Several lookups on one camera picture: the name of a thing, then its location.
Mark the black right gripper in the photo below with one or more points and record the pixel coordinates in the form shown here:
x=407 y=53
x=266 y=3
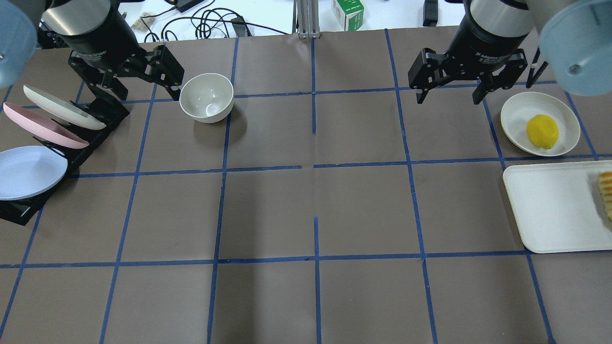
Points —
x=484 y=42

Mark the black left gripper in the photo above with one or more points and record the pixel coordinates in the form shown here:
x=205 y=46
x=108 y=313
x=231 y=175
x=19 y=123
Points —
x=102 y=39

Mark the white ceramic bowl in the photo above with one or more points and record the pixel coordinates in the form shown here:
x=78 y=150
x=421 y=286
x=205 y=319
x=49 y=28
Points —
x=207 y=98

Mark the yellow lemon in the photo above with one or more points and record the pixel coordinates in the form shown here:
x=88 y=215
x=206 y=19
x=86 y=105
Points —
x=542 y=131

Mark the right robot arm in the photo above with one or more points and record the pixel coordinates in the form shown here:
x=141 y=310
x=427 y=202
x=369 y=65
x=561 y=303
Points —
x=574 y=41

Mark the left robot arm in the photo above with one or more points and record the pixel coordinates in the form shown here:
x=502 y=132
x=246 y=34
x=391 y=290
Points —
x=20 y=21

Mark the white round plate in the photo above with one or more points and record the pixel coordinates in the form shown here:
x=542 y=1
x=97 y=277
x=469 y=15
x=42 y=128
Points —
x=520 y=108

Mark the cream plate in rack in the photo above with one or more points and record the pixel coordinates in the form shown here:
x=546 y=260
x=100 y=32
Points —
x=62 y=109

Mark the black power adapter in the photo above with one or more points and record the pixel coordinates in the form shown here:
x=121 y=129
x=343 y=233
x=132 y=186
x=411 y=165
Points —
x=184 y=5

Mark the pink plate in rack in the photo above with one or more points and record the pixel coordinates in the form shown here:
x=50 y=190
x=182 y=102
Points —
x=43 y=127

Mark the green white carton box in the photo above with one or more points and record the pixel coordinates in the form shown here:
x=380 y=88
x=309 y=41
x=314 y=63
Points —
x=349 y=13

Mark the light blue plate in rack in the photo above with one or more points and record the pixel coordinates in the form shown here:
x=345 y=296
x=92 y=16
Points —
x=29 y=170

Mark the white rectangular tray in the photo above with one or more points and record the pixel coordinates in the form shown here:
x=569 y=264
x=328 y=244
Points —
x=558 y=207

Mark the sliced yellow bread loaf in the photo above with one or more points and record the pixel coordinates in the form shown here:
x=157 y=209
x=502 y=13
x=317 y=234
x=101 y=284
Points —
x=605 y=190

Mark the black dish rack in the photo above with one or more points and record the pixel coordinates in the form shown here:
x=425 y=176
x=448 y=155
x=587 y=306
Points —
x=21 y=211

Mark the aluminium frame post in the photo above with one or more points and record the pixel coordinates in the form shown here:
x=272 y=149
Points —
x=306 y=19

